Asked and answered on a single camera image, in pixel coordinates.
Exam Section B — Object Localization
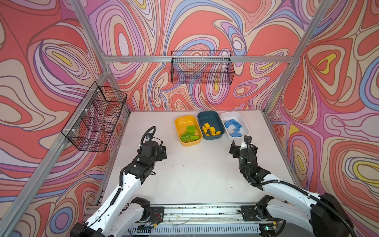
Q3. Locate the aluminium front rail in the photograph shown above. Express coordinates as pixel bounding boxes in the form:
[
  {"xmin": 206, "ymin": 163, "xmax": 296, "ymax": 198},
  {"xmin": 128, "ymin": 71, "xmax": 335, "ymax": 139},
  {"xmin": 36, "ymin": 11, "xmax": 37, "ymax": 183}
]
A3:
[{"xmin": 79, "ymin": 202, "xmax": 323, "ymax": 229}]

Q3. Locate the black wire basket back wall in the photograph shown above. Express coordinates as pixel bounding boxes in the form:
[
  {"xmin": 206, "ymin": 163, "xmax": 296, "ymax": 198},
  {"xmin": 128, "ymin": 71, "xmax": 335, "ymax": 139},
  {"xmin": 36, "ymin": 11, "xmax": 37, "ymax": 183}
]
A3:
[{"xmin": 170, "ymin": 49, "xmax": 235, "ymax": 85}]

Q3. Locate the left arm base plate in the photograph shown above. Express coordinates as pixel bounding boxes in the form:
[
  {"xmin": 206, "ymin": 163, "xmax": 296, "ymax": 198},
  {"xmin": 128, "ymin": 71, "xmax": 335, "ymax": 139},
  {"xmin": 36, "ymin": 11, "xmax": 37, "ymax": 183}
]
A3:
[{"xmin": 139, "ymin": 206, "xmax": 165, "ymax": 224}]

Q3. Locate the dark teal plastic bin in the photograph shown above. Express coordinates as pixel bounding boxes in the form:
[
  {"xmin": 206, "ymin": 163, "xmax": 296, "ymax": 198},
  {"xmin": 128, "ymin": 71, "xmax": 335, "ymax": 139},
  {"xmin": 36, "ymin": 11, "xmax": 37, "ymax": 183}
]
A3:
[{"xmin": 197, "ymin": 111, "xmax": 225, "ymax": 140}]

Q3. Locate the white plastic bin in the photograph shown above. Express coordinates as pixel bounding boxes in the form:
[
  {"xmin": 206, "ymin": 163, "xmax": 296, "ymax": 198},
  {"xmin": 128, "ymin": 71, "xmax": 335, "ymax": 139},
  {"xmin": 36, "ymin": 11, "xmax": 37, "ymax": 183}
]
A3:
[{"xmin": 220, "ymin": 111, "xmax": 250, "ymax": 144}]

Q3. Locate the green lego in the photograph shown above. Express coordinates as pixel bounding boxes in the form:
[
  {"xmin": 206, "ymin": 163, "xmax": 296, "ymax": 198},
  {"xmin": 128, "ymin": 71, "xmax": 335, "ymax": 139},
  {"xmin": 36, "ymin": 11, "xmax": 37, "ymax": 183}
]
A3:
[
  {"xmin": 186, "ymin": 125, "xmax": 196, "ymax": 131},
  {"xmin": 180, "ymin": 134, "xmax": 191, "ymax": 143},
  {"xmin": 190, "ymin": 135, "xmax": 200, "ymax": 142},
  {"xmin": 185, "ymin": 130, "xmax": 196, "ymax": 136}
]

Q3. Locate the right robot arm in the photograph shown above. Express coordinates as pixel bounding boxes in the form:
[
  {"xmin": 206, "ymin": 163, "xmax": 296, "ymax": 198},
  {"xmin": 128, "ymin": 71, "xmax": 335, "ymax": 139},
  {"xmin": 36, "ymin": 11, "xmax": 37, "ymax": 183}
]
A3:
[{"xmin": 230, "ymin": 135, "xmax": 356, "ymax": 237}]

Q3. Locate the yellow plastic bin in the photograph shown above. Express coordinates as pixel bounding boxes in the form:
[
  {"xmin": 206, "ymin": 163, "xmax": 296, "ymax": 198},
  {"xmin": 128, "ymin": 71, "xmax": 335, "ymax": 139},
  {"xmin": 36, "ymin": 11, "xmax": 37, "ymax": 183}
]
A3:
[{"xmin": 175, "ymin": 115, "xmax": 203, "ymax": 147}]

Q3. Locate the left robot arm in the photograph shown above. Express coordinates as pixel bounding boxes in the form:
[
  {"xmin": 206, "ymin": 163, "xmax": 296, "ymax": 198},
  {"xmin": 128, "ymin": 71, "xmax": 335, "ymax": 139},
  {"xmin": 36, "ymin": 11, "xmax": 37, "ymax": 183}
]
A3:
[{"xmin": 70, "ymin": 139, "xmax": 167, "ymax": 237}]

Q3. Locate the black wire basket wall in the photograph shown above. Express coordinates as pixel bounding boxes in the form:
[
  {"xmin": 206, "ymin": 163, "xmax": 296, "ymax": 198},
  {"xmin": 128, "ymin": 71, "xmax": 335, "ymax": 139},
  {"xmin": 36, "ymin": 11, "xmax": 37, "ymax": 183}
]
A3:
[
  {"xmin": 61, "ymin": 82, "xmax": 127, "ymax": 153},
  {"xmin": 170, "ymin": 49, "xmax": 235, "ymax": 85}
]

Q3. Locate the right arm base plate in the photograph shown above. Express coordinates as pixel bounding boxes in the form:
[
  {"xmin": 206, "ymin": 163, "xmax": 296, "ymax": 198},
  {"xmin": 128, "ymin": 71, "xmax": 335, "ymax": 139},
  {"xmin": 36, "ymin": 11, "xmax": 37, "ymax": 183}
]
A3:
[{"xmin": 237, "ymin": 205, "xmax": 282, "ymax": 222}]

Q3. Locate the black wire basket left wall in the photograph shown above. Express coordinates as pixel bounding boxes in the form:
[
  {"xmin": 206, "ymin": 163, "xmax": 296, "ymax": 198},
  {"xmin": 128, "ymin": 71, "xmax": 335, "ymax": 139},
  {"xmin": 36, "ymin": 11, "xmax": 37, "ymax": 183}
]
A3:
[{"xmin": 61, "ymin": 82, "xmax": 127, "ymax": 153}]

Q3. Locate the blue lego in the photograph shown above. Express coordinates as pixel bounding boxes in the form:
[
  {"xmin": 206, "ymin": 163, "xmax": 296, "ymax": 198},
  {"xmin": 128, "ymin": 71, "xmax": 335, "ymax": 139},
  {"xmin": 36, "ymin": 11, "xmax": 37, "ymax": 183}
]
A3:
[
  {"xmin": 230, "ymin": 128, "xmax": 243, "ymax": 138},
  {"xmin": 224, "ymin": 119, "xmax": 242, "ymax": 128}
]

